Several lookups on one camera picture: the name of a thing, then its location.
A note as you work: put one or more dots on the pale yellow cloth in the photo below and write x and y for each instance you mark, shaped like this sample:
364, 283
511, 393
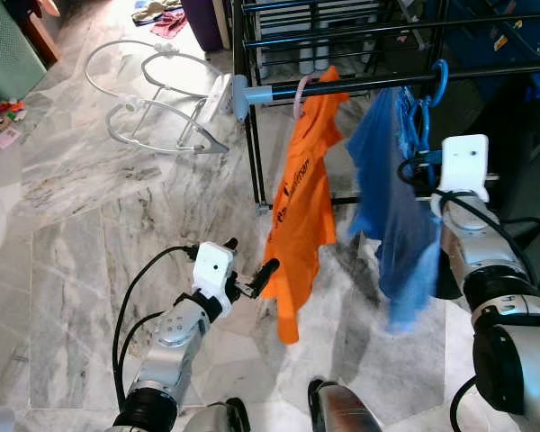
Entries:
153, 11

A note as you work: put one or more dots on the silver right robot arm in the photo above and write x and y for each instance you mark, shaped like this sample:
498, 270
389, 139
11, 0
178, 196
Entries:
504, 270

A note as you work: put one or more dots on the maroon cloth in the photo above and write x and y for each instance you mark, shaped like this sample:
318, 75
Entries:
169, 24

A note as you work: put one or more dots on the white tubular metal frame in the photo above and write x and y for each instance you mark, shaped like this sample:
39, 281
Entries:
126, 108

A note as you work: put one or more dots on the pink clothes hanger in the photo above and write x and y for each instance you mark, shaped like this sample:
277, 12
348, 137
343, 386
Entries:
297, 94

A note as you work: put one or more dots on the black metal drying rack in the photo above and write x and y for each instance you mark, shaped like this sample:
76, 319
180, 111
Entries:
241, 97

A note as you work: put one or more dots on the orange t-shirt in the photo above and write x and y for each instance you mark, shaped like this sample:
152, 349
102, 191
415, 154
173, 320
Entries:
301, 207

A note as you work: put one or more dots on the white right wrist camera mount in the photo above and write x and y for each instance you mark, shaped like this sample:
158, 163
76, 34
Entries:
466, 166

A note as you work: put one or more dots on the brown wooden furniture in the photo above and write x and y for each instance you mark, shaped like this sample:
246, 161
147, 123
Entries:
40, 36

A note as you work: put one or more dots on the silver robot leg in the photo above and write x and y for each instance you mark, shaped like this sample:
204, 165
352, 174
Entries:
342, 412
211, 421

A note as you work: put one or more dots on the pink paper card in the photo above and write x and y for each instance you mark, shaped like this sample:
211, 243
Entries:
4, 138

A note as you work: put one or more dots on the silver right robot leg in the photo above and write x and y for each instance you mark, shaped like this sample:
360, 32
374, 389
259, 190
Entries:
342, 412

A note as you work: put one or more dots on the green storage bin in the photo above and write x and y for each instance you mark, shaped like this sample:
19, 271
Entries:
9, 54

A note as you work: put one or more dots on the small colourful toy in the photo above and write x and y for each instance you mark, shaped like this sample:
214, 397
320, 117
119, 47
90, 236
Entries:
9, 108

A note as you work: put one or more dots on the blue t-shirt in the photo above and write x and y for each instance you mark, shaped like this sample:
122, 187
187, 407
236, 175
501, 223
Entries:
400, 234

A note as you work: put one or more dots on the silver left robot leg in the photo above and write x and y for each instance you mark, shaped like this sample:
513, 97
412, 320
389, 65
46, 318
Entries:
211, 421

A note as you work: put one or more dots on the blue plastic clothes hanger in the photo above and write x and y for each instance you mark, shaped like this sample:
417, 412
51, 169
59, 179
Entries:
442, 76

